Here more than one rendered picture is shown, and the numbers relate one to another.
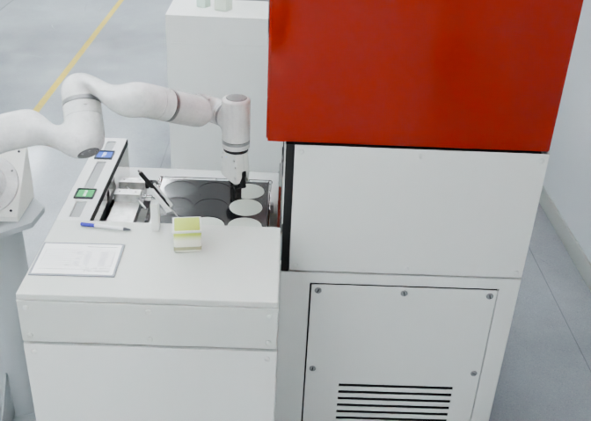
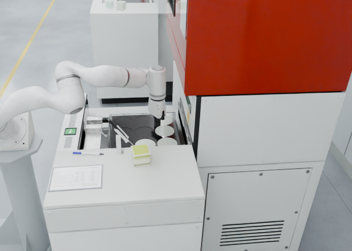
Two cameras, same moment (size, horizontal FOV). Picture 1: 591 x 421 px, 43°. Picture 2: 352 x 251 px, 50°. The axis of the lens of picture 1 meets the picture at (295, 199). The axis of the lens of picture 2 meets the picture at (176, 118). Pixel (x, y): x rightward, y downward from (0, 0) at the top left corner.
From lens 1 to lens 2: 47 cm
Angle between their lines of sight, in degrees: 6
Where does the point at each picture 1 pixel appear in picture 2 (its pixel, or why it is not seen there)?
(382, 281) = (249, 168)
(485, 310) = (304, 179)
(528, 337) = not seen: hidden behind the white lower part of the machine
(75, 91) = (64, 73)
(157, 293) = (131, 196)
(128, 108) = (100, 82)
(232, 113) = (156, 78)
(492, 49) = (318, 34)
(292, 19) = (201, 22)
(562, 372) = (325, 197)
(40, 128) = (45, 98)
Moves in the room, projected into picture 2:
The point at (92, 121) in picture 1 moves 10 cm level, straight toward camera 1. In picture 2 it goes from (77, 91) to (81, 102)
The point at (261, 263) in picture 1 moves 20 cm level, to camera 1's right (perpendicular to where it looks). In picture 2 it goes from (187, 170) to (233, 167)
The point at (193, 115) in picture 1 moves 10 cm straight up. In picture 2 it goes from (136, 82) to (136, 61)
